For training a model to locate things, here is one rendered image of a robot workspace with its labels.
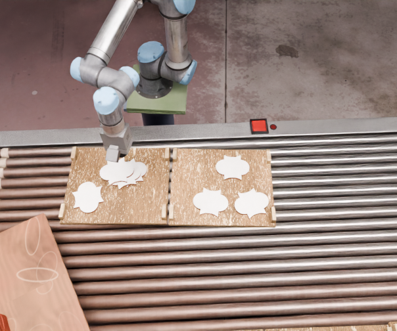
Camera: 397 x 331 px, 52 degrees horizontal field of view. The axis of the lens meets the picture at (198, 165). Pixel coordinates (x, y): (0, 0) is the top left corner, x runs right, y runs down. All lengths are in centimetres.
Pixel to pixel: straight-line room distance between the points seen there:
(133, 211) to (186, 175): 26
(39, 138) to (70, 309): 82
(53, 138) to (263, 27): 239
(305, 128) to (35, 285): 125
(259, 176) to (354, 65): 211
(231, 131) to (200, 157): 21
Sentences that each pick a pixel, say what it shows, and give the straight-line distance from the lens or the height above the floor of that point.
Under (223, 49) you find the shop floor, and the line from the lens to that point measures 353.
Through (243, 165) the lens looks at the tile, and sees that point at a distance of 168.
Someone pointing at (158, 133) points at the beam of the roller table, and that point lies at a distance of 180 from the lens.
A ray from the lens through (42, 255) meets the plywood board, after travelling 150.
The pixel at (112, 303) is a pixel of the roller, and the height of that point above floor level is 92.
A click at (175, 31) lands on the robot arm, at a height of 133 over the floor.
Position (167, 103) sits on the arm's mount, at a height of 90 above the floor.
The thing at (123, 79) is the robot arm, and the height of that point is 142.
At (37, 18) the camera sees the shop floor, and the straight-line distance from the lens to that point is 409.
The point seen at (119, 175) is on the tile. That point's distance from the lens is 165.
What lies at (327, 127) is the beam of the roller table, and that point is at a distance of 190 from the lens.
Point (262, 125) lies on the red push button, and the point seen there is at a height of 93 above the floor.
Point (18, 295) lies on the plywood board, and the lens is 148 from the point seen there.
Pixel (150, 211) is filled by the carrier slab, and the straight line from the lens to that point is 159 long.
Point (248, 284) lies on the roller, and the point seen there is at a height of 91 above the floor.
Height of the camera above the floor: 236
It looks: 58 degrees down
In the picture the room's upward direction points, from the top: straight up
